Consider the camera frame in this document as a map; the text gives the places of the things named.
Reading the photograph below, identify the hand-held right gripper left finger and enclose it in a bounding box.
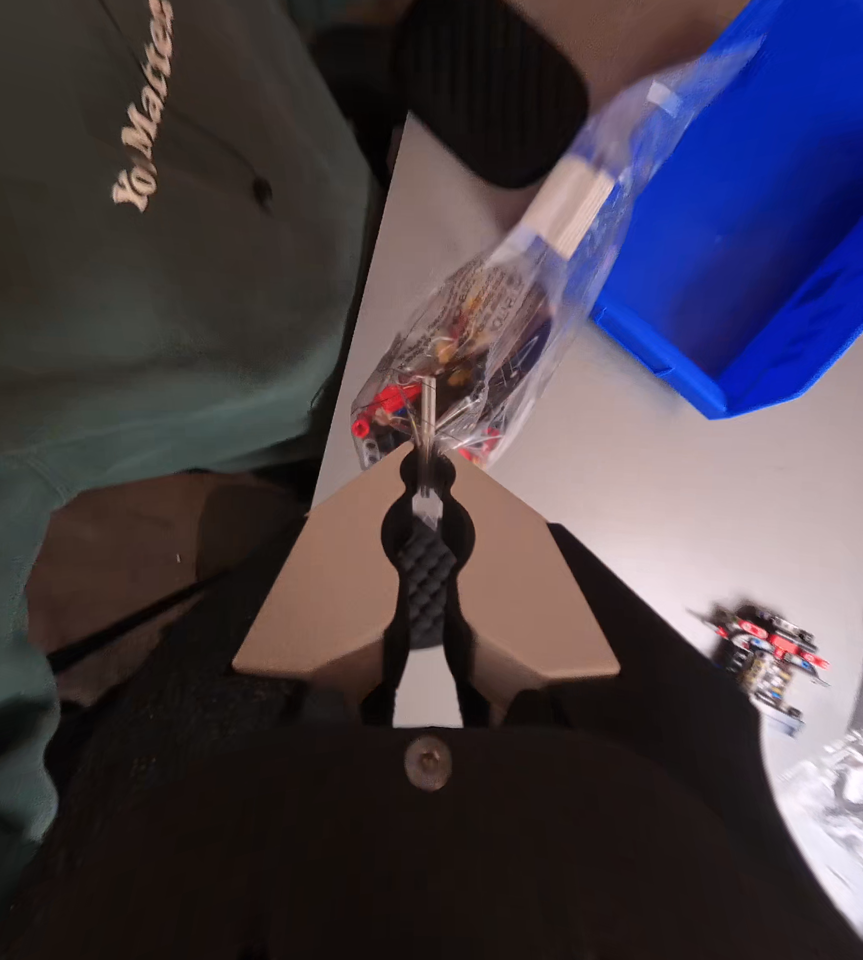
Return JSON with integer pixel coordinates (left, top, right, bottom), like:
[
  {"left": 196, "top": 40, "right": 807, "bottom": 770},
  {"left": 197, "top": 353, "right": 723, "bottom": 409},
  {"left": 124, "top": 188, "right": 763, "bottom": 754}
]
[{"left": 232, "top": 440, "right": 420, "bottom": 727}]

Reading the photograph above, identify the black clip microphone with cable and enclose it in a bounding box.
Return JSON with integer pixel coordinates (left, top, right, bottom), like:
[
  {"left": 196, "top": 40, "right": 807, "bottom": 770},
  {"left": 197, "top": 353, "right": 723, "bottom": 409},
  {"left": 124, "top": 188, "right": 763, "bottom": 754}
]
[{"left": 96, "top": 0, "right": 276, "bottom": 214}]

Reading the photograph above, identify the partly built lego chassis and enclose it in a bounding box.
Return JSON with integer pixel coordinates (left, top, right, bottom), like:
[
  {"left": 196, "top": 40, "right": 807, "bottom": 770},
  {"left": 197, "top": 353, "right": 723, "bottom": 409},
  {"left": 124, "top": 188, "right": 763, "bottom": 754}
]
[{"left": 689, "top": 600, "right": 832, "bottom": 737}]

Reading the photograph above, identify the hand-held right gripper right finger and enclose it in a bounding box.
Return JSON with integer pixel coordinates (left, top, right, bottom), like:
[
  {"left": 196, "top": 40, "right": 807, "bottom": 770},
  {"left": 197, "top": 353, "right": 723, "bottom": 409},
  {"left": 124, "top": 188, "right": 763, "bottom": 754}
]
[{"left": 431, "top": 450, "right": 622, "bottom": 727}]

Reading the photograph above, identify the clear bag of lego parts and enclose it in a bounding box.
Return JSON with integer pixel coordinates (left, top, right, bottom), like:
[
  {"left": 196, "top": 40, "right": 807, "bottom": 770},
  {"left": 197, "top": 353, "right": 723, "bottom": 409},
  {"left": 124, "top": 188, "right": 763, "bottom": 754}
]
[{"left": 350, "top": 37, "right": 766, "bottom": 471}]

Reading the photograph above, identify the black chair armrest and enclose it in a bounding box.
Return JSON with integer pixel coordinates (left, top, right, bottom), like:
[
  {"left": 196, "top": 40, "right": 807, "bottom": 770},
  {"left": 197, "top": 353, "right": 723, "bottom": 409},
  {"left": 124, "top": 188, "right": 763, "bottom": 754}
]
[{"left": 393, "top": 0, "right": 591, "bottom": 191}]

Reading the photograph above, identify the empty crumpled clear bag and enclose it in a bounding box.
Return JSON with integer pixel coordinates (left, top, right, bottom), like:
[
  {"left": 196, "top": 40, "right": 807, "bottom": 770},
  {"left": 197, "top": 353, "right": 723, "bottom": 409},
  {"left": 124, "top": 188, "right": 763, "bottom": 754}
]
[{"left": 772, "top": 730, "right": 863, "bottom": 874}]

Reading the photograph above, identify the person's green sweatshirt torso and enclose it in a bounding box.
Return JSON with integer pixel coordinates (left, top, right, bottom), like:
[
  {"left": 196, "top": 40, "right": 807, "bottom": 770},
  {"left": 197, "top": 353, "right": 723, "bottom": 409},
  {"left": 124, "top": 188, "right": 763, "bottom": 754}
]
[{"left": 0, "top": 0, "right": 375, "bottom": 840}]

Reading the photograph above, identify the empty blue plastic bin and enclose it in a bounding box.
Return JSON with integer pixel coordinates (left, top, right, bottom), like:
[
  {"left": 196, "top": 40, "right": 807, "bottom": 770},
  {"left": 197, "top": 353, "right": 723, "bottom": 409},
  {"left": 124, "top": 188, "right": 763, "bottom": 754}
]
[{"left": 588, "top": 0, "right": 863, "bottom": 421}]

